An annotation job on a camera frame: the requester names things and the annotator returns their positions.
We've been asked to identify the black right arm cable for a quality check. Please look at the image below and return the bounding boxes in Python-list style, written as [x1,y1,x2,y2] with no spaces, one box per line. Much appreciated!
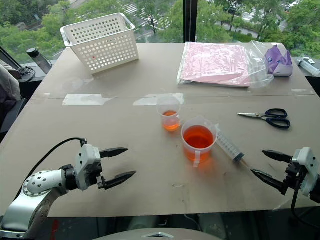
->
[290,184,320,230]

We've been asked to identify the clear plastic syringe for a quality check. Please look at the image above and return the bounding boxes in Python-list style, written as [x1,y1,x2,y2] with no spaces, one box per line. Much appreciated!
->
[215,124,251,170]

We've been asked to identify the large clear syringe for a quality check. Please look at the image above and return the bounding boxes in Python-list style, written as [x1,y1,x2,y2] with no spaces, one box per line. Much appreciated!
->
[297,56,320,77]

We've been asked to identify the grey rounded robot torso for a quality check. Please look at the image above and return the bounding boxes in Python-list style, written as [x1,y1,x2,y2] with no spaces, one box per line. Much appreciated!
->
[93,227,222,240]

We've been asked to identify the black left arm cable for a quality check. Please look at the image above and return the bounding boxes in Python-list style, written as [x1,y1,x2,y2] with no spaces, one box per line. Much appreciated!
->
[14,137,86,201]

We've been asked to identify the dark blue handled scissors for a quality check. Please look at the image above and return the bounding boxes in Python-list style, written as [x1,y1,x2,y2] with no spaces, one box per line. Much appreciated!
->
[237,107,292,130]

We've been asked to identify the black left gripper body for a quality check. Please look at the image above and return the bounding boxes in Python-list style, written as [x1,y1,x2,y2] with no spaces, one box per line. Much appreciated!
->
[85,160,107,191]

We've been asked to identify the purple tissue pack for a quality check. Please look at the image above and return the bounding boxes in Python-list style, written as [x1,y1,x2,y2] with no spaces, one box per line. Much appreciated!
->
[264,44,294,78]

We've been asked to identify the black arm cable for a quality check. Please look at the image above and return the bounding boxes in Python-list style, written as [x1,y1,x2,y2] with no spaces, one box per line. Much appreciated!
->
[290,184,320,230]
[14,137,86,201]

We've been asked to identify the black capped bottle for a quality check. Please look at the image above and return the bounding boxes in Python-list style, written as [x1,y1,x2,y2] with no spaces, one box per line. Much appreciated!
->
[26,47,53,75]

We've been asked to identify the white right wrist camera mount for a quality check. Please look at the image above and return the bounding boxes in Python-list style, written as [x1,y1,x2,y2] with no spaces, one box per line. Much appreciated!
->
[291,147,320,196]

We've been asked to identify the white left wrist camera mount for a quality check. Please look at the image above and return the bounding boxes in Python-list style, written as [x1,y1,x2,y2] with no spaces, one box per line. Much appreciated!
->
[74,143,103,191]

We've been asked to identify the black window pillar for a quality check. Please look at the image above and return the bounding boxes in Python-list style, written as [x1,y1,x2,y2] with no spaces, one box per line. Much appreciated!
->
[183,0,199,44]

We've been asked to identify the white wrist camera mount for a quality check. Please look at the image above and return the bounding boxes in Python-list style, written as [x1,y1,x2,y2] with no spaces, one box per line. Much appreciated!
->
[74,143,103,191]
[291,147,320,196]

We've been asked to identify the grey cloth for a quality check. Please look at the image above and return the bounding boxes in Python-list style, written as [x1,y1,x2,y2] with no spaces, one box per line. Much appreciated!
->
[0,63,22,109]

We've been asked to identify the pink paper in plastic bag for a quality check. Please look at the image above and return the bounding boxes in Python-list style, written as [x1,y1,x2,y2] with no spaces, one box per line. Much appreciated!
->
[176,40,276,90]

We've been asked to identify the pink paper stack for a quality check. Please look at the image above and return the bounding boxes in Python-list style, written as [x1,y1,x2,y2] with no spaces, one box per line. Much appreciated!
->
[178,41,252,88]

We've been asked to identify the white perforated plastic basket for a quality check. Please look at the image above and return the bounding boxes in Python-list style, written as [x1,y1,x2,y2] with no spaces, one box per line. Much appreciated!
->
[59,12,140,76]

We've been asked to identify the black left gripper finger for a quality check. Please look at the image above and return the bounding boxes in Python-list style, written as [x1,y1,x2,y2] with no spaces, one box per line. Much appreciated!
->
[99,147,129,160]
[103,170,137,190]

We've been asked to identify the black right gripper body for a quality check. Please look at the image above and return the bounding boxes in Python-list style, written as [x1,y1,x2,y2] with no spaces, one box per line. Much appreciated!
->
[283,160,308,193]

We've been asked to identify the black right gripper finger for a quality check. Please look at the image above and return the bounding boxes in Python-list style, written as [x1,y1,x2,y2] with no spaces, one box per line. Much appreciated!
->
[261,149,294,164]
[250,169,289,196]

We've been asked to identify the black coiled cable bundle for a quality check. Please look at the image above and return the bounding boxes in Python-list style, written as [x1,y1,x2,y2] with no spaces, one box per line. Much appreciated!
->
[17,65,37,83]

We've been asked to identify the small clear plastic cup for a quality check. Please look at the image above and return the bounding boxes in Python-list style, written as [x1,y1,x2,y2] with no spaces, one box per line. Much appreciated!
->
[156,96,182,133]

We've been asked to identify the large beaker orange liquid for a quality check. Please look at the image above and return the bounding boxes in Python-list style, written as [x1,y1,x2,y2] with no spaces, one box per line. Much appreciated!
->
[180,115,221,169]

